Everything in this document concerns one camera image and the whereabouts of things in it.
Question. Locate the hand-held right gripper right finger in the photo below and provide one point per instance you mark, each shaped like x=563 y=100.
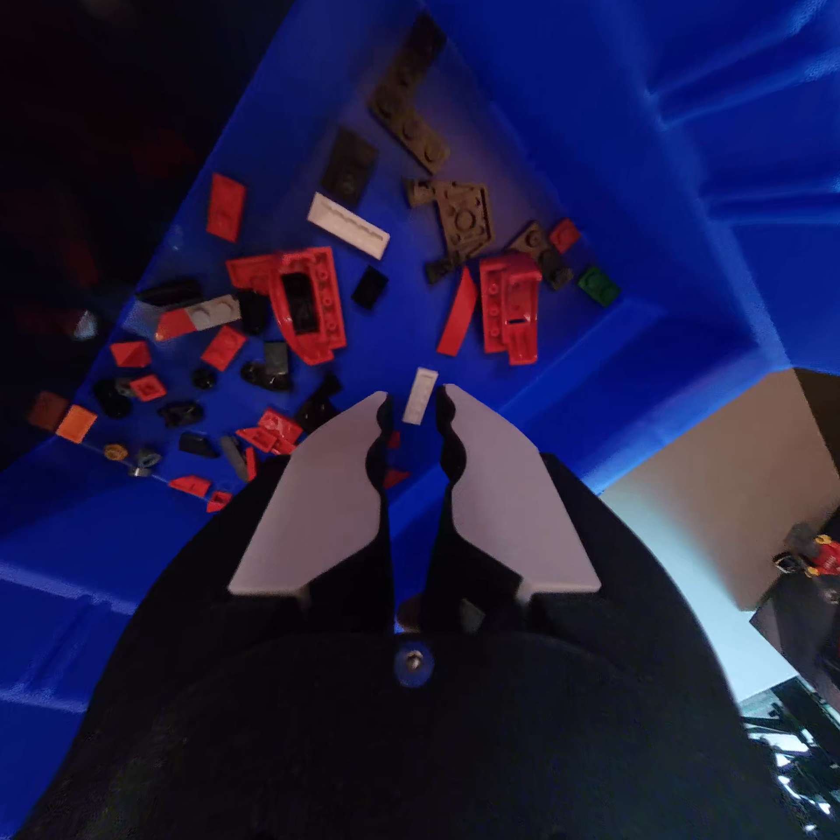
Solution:
x=512 y=512

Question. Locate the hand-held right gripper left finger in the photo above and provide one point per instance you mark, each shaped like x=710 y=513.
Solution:
x=315 y=512

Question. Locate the small white lego plate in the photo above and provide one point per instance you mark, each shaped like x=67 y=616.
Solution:
x=420 y=394

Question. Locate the pile of lego pieces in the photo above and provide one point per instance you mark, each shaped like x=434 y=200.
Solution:
x=308 y=308

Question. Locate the large blue parts bin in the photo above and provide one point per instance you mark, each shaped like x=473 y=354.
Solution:
x=656 y=164

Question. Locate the lego set box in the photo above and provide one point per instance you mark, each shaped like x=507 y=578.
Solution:
x=807 y=630

